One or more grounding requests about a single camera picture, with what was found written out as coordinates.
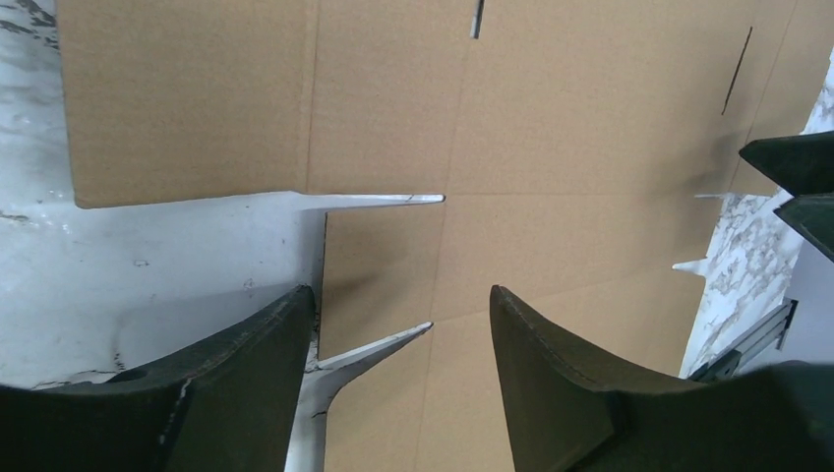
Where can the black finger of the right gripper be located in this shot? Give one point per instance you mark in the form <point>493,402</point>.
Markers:
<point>801,165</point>
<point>812,217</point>

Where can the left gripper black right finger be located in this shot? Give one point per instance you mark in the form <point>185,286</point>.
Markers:
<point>570,405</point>

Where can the brown cardboard box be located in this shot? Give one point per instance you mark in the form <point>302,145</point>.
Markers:
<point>573,141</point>

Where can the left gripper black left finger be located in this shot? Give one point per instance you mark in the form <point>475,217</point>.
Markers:
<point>224,403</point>

